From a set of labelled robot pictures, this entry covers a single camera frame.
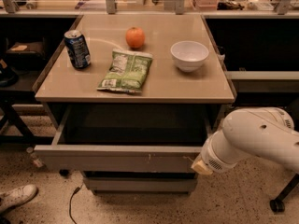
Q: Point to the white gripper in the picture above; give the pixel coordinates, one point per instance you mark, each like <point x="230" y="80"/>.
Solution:
<point x="214" y="158"/>

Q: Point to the grey top drawer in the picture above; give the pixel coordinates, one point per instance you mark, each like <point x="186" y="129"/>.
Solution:
<point x="127" y="138"/>

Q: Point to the grey drawer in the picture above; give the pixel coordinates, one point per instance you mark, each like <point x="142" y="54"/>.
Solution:
<point x="100" y="181"/>
<point x="127" y="138"/>

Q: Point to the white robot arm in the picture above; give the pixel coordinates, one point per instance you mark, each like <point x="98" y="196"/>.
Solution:
<point x="265" y="132"/>

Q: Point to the grey drawer cabinet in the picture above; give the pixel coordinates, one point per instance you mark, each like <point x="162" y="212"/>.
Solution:
<point x="164" y="85"/>

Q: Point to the grey lower drawer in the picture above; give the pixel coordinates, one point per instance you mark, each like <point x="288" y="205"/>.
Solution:
<point x="100" y="181"/>

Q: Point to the white bowl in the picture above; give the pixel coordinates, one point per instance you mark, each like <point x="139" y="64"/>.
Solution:
<point x="189" y="56"/>

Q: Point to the green chip bag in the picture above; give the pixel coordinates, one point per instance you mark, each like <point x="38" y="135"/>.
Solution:
<point x="128" y="71"/>

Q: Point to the orange fruit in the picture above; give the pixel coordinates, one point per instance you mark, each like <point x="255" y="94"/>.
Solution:
<point x="135" y="37"/>

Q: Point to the clear plastic bottle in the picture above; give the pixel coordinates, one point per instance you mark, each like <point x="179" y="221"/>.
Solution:
<point x="36" y="161"/>

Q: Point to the blue soda can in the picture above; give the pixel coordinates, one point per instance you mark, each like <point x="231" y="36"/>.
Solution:
<point x="77" y="49"/>

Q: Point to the white sneaker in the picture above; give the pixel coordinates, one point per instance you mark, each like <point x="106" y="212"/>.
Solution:
<point x="17" y="196"/>

